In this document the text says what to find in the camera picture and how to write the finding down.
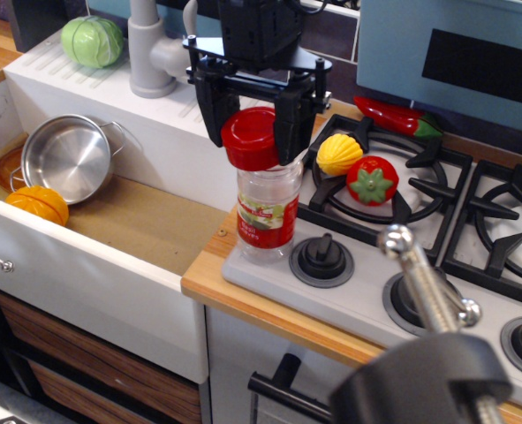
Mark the black left stove knob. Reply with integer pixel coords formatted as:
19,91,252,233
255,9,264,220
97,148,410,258
289,233,355,289

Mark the stainless steel pot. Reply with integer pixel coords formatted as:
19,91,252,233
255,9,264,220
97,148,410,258
9,114,126,205

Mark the light blue toy microwave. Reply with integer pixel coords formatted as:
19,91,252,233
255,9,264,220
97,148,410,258
357,0,522,131

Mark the red toy tomato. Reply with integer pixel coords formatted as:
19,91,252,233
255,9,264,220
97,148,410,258
346,155,399,207

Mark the wooden drawer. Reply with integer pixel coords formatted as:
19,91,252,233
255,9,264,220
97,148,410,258
26,360,202,424
0,291,202,420

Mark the red plastic jar cap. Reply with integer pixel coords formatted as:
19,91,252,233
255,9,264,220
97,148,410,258
221,106,279,171

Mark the black middle stove knob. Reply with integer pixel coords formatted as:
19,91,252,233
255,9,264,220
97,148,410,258
382,272,427,337

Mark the chrome towel rail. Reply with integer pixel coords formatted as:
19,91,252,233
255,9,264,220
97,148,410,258
0,258,14,273

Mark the black right burner grate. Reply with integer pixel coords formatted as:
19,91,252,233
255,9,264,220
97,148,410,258
442,161,522,302

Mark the green toy cabbage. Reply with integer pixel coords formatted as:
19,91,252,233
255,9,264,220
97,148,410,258
61,16,125,69

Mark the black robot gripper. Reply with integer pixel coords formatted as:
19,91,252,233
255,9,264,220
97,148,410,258
183,1,331,165

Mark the orange toy pumpkin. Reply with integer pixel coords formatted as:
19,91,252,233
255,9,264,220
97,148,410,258
5,185,70,226

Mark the grey toy faucet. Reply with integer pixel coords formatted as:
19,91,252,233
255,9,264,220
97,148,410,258
127,0,190,98

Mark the black left burner grate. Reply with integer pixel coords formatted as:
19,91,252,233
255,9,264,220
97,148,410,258
298,114,472,263

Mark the grey clamp with chrome screw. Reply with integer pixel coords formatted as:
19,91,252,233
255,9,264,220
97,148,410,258
330,224,512,423

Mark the red toy chili pepper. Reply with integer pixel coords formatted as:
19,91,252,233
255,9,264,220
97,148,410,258
353,96,443,140

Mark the clear plastic spice jar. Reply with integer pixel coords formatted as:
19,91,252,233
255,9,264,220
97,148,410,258
237,158,304,264

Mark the lower wooden drawer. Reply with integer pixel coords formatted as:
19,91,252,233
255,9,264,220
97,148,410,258
26,360,202,424

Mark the upper wooden drawer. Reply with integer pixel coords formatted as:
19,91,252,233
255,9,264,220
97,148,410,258
0,291,202,420

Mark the orange plastic lid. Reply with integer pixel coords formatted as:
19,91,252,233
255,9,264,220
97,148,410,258
0,148,26,193

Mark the black burner grate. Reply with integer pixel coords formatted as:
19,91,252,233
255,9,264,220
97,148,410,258
442,161,522,302
298,114,472,263

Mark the black oven door handle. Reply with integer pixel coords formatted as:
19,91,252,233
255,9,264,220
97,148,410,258
247,353,331,423

